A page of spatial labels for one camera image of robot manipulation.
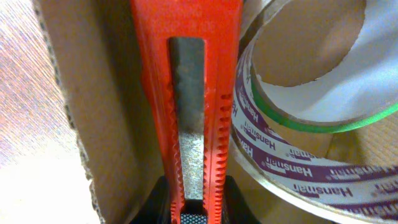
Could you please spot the green tape roll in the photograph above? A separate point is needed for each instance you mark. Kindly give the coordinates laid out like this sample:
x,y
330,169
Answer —
x,y
359,91

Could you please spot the orange utility knife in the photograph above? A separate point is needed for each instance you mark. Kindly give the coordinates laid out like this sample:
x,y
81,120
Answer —
x,y
189,52

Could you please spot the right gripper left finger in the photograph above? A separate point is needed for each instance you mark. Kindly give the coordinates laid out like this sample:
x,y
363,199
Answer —
x,y
156,209

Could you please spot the beige masking tape roll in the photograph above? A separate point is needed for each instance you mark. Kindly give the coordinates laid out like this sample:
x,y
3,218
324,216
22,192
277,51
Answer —
x,y
337,191

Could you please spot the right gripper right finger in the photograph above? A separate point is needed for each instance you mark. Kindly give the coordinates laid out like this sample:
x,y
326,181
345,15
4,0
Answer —
x,y
235,209

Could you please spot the cardboard box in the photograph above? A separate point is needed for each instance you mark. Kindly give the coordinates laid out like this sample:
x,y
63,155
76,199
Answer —
x,y
95,54

